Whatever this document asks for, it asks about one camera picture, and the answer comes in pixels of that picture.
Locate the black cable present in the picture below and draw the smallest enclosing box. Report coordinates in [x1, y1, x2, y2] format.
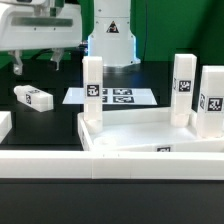
[30, 48, 84, 61]

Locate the white front fence bar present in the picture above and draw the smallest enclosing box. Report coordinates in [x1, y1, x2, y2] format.
[0, 150, 224, 180]

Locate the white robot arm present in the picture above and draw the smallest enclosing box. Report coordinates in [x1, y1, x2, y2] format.
[0, 0, 140, 75]

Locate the white left fence block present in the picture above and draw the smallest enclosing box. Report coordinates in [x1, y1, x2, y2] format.
[0, 111, 12, 143]

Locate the white desk tabletop tray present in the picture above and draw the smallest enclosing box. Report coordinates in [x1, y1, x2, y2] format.
[77, 107, 224, 153]

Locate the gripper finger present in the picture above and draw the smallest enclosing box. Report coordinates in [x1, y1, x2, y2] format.
[9, 50, 23, 75]
[50, 48, 64, 71]

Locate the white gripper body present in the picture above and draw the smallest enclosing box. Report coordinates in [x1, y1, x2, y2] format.
[0, 0, 82, 51]

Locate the fiducial marker sheet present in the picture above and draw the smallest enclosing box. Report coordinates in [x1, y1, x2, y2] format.
[63, 87, 157, 105]

